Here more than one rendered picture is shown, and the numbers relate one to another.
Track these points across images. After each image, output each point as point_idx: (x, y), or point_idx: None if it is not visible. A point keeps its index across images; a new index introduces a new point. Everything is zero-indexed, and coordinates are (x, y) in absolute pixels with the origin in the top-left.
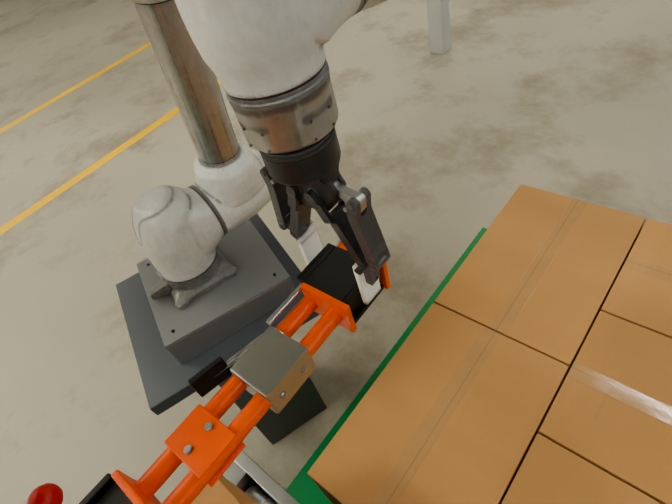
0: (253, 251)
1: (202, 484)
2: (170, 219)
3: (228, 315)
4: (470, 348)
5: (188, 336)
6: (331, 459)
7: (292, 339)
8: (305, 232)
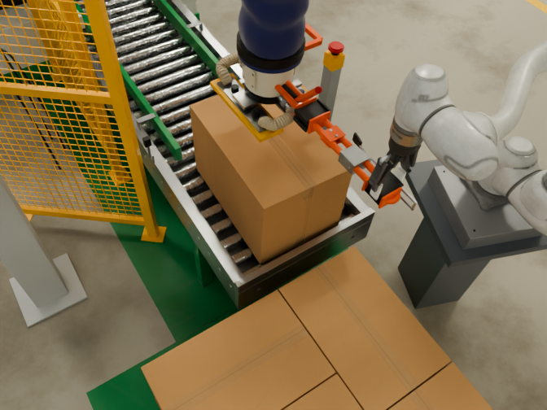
0: (501, 223)
1: (320, 133)
2: (502, 155)
3: (448, 201)
4: (404, 365)
5: (439, 179)
6: (357, 259)
7: (360, 163)
8: (403, 169)
